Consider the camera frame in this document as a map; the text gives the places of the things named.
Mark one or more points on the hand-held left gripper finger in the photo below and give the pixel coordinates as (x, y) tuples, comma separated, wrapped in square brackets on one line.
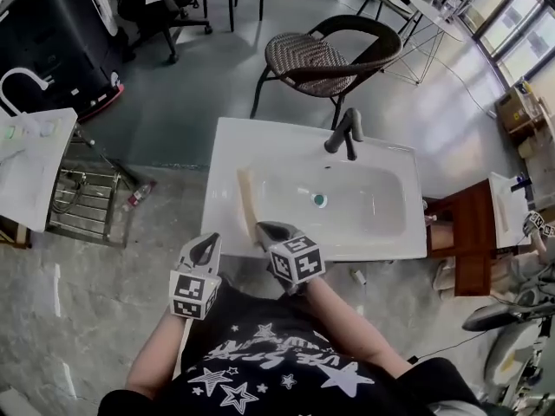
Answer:
[(217, 262), (188, 256)]

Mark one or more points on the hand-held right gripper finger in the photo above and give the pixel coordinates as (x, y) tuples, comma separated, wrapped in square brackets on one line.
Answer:
[(282, 229), (263, 238)]

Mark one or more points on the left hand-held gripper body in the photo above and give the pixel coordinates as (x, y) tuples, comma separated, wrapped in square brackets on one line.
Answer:
[(188, 286)]

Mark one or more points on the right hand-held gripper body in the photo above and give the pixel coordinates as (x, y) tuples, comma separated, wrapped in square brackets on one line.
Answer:
[(299, 260)]

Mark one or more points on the person's left forearm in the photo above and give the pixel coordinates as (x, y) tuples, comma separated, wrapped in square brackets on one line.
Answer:
[(152, 358)]

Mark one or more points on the person's right forearm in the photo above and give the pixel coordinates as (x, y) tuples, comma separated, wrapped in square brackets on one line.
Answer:
[(360, 332)]

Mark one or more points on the another person's forearm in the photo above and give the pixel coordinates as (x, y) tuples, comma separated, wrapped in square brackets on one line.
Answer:
[(539, 249)]

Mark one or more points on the white washbasin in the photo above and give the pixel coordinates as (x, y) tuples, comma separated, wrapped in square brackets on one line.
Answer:
[(516, 228), (30, 167), (225, 154)]

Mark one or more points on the dark grey faucet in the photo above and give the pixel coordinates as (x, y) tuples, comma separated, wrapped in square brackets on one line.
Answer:
[(347, 132)]

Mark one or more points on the small white box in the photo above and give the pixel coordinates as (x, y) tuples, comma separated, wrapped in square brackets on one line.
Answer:
[(358, 276)]

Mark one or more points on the person's black star t-shirt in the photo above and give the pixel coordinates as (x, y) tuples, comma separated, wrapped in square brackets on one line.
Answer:
[(260, 310)]

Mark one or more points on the plastic bottle red label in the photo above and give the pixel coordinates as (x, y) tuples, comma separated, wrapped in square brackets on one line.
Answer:
[(139, 195)]

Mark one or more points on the white slipper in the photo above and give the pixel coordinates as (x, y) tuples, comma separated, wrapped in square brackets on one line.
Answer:
[(444, 275)]

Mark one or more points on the brown wicker chair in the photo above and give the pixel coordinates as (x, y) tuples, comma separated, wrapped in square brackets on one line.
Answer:
[(303, 54)]

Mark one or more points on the red-brown wooden vanity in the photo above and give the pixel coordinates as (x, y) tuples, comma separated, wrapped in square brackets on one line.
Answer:
[(472, 232)]

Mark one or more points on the grey scooter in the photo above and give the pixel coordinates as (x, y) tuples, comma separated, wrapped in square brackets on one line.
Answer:
[(490, 319)]

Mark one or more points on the pale green tray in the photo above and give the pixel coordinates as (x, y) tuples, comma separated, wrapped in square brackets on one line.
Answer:
[(8, 133)]

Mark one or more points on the black vanity faucet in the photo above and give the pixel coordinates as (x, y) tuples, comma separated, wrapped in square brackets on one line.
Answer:
[(520, 182)]

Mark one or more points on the white gooseneck faucet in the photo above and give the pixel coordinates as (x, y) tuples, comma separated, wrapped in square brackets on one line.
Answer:
[(26, 71)]

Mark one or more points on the black office chair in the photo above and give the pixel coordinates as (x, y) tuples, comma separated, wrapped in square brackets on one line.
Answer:
[(147, 7)]

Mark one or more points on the large black machine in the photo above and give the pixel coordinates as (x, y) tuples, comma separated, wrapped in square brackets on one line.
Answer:
[(52, 37)]

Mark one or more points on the cardboard box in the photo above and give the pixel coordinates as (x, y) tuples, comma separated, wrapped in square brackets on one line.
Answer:
[(511, 106)]

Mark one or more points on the glass window wall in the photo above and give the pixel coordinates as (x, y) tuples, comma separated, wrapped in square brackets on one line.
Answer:
[(511, 20)]

